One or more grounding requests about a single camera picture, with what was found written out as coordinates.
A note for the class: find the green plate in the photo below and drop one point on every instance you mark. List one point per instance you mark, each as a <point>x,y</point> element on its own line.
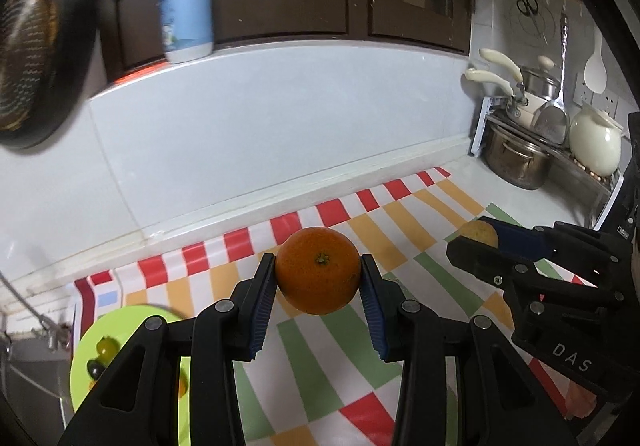
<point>120,328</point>

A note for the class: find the steel faucet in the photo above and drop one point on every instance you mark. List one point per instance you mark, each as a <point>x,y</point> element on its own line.
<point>60,336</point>

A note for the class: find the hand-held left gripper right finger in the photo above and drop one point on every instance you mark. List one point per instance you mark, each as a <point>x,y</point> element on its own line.
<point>372,313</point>

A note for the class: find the steel spatula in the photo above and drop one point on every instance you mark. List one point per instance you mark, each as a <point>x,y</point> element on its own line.
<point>552,124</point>

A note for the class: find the orange with green stem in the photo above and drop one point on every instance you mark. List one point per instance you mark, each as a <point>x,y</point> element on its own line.
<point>317,271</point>

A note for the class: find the large steel pot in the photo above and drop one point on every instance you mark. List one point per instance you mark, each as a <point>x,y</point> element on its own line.
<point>515,161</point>

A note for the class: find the small dark round fruit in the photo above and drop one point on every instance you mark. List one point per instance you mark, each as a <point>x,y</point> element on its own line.
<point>93,368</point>

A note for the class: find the white ceramic jar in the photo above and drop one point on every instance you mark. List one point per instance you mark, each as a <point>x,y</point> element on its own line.
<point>595,141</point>

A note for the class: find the black scissors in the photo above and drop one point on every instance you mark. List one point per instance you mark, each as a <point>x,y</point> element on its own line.
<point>529,7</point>

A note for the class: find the person's right hand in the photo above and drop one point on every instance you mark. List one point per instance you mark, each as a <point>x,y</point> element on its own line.
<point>580,401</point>

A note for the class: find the blue and white bottle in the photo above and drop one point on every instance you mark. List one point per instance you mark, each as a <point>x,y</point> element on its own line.
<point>187,1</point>

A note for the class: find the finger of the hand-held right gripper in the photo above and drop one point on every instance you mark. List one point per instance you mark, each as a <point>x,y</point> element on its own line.
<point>515,238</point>
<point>480,260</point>

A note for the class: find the small brown pear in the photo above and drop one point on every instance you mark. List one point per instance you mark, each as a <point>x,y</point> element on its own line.
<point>477,232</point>

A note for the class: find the white rice spoon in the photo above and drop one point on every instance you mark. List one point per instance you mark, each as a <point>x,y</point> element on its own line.
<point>596,74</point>

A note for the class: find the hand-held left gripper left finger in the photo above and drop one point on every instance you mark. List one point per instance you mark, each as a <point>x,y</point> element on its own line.
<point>262,308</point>

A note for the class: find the small green tangerine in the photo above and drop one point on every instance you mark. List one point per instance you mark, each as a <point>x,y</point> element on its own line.
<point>106,348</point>

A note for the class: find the white pot rack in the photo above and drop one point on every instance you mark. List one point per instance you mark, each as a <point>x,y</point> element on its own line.
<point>479,126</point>

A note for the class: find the black pan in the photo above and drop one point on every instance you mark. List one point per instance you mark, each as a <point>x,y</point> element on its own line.
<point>75,26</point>

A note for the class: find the striped tablecloth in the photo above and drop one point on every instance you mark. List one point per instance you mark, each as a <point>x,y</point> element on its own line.
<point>325,346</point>

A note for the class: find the round orange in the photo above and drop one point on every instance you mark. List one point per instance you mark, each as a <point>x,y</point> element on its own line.
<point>183,383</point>

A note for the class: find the metal mesh strainer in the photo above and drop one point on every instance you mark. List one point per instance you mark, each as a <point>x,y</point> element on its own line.
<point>27,51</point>

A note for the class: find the white wall socket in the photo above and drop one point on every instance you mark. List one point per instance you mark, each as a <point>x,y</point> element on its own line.
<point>609,104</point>

